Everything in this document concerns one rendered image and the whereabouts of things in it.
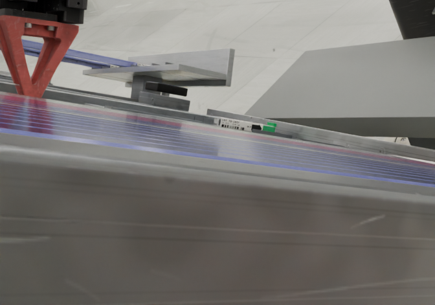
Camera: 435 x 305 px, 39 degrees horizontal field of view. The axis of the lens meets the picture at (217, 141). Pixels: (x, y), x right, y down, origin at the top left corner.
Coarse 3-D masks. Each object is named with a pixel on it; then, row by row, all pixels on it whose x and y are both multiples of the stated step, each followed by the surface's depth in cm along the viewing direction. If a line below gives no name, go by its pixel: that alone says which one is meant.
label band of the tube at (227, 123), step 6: (222, 120) 69; (228, 120) 69; (234, 120) 70; (240, 120) 70; (222, 126) 69; (228, 126) 69; (234, 126) 70; (240, 126) 70; (246, 126) 71; (252, 126) 71; (258, 126) 72
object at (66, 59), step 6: (24, 48) 108; (30, 54) 109; (36, 54) 110; (66, 60) 113; (72, 60) 114; (78, 60) 115; (84, 60) 115; (90, 66) 116; (96, 66) 117; (102, 66) 118; (108, 66) 119
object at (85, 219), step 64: (0, 192) 9; (64, 192) 10; (128, 192) 10; (192, 192) 11; (256, 192) 12; (320, 192) 13; (384, 192) 14; (0, 256) 9; (64, 256) 10; (128, 256) 10; (192, 256) 11; (256, 256) 12; (320, 256) 13; (384, 256) 14
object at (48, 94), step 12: (0, 84) 55; (12, 84) 56; (48, 96) 58; (60, 96) 59; (72, 96) 59; (84, 96) 60; (108, 108) 61; (120, 108) 62; (132, 108) 63; (144, 108) 63; (156, 108) 64; (192, 120) 67; (204, 120) 68; (216, 120) 68
